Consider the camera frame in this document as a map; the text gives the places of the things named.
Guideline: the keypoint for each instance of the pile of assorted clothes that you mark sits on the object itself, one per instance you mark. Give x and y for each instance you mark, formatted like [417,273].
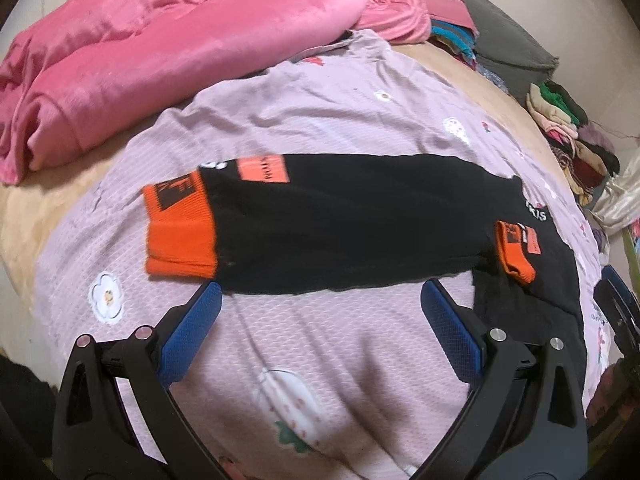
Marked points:
[560,110]

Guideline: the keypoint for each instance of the dark cloth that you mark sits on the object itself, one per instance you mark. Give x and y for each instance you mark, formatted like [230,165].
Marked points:
[25,400]

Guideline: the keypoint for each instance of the pink crumpled garment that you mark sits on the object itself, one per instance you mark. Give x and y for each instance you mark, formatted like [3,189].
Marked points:
[395,10]

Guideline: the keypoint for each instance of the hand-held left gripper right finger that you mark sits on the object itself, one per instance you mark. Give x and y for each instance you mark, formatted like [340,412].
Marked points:
[452,330]

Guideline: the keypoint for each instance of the lilac floral bedsheet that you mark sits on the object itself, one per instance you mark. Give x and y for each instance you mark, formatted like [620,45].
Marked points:
[300,110]

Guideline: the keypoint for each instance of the black garment with orange cuffs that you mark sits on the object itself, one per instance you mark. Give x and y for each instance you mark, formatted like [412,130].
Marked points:
[350,220]

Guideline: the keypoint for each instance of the green patterned cloth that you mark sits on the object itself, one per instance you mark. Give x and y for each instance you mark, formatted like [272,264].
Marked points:
[634,240]

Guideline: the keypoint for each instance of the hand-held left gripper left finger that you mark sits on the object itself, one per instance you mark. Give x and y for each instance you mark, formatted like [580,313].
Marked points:
[192,330]

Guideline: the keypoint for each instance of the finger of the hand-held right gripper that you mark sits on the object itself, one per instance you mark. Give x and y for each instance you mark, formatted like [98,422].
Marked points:
[620,310]

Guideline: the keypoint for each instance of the cream satin cloth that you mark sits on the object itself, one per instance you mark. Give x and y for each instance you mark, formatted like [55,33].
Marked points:
[620,205]

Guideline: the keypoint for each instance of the blue striped cloth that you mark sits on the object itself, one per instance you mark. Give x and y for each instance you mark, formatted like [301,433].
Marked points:
[457,42]

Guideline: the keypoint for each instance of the folded pink cloth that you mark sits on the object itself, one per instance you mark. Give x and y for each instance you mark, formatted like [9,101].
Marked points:
[450,10]

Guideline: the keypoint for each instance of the pink plush blanket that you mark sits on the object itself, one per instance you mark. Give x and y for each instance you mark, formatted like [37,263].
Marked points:
[125,60]

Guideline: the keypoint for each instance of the grey cushion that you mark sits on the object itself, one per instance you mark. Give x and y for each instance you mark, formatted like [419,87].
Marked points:
[505,45]

